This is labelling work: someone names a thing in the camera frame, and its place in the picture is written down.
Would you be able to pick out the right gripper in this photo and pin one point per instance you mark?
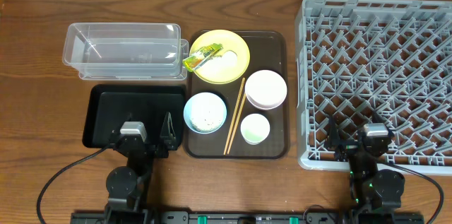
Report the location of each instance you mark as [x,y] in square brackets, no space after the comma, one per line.
[333,140]

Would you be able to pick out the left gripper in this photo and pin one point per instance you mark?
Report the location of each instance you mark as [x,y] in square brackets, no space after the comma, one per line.
[149,148]

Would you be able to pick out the light blue bowl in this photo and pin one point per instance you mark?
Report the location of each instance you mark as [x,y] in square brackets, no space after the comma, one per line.
[187,113]

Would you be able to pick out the pink bowl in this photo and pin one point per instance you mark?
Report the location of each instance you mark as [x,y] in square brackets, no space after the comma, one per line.
[266,89]

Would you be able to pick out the white green cup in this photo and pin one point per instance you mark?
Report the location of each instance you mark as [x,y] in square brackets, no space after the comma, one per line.
[255,128]

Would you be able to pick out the green snack wrapper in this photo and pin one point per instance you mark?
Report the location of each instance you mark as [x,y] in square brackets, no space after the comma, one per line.
[201,56]

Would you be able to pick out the rice leftovers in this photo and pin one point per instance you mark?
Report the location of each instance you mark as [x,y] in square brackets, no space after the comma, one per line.
[207,112]

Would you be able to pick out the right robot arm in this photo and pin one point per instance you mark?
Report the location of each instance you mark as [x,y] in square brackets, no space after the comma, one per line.
[377,192]

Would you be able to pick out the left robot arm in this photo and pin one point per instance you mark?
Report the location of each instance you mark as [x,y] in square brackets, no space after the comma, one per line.
[128,185]

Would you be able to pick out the grey dishwasher rack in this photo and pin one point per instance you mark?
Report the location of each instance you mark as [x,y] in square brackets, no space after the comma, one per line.
[357,58]

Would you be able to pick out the black plastic tray bin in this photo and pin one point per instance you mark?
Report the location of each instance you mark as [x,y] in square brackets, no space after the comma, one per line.
[112,105]

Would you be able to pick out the clear plastic bin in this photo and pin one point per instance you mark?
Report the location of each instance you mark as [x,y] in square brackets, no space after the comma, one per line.
[126,51]

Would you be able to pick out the brown serving tray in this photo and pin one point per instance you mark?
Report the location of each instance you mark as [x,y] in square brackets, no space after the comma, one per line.
[268,51]

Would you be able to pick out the wooden chopstick right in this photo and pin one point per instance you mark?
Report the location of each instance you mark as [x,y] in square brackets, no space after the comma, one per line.
[234,131]

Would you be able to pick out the wooden chopstick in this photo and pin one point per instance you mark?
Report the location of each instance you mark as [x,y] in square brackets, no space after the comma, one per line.
[234,116]
[234,131]

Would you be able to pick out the yellow plate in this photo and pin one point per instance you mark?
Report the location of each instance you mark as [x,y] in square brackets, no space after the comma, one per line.
[229,41]

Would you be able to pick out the wooden chopstick left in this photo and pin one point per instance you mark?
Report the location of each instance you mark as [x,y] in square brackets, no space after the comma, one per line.
[234,116]

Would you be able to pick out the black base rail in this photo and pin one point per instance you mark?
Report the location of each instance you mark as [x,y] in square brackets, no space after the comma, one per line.
[180,217]

